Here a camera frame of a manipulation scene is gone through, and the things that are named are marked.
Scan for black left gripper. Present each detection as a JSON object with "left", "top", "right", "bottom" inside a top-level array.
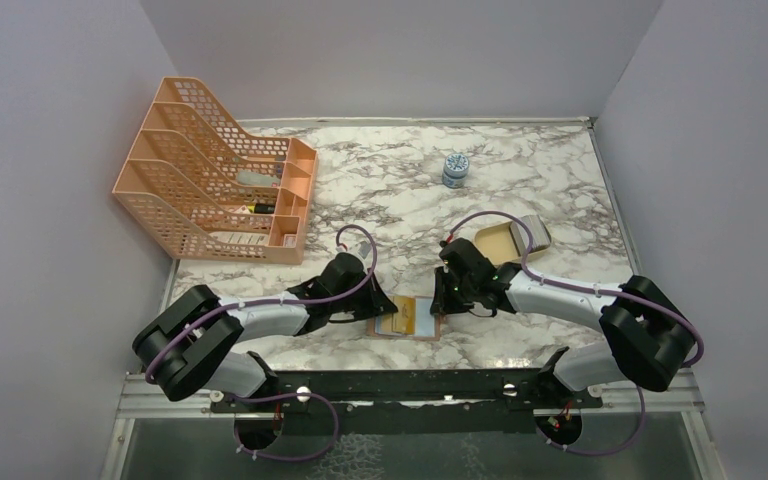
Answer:
[{"left": 331, "top": 268, "right": 397, "bottom": 321}]

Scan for tan leather card holder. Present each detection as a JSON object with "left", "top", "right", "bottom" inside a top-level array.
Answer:
[{"left": 367, "top": 295, "right": 445, "bottom": 341}]

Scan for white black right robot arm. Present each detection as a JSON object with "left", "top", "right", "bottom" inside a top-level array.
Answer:
[{"left": 431, "top": 238, "right": 703, "bottom": 407}]

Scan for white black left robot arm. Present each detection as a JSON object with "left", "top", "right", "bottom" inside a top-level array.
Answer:
[{"left": 132, "top": 253, "right": 398, "bottom": 411}]

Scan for small blue white jar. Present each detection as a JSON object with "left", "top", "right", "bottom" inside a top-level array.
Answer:
[{"left": 441, "top": 153, "right": 470, "bottom": 189}]

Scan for yellow black marker pen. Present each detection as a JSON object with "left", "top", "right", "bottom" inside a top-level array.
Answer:
[{"left": 234, "top": 203, "right": 276, "bottom": 215}]

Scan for white boxes in organizer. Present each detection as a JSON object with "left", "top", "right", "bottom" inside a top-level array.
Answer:
[{"left": 211, "top": 231, "right": 269, "bottom": 246}]

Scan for orange plastic file organizer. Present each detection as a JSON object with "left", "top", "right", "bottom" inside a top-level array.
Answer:
[{"left": 112, "top": 77, "right": 318, "bottom": 265}]

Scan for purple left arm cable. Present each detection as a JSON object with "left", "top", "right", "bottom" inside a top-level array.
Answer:
[{"left": 143, "top": 224, "right": 380, "bottom": 387}]

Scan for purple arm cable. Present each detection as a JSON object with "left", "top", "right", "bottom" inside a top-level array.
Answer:
[
  {"left": 446, "top": 211, "right": 705, "bottom": 458},
  {"left": 143, "top": 224, "right": 380, "bottom": 387}
]

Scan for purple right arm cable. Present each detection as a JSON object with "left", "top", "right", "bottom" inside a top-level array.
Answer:
[{"left": 446, "top": 211, "right": 705, "bottom": 458}]

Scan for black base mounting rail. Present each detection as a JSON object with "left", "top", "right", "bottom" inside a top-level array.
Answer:
[{"left": 205, "top": 362, "right": 602, "bottom": 436}]

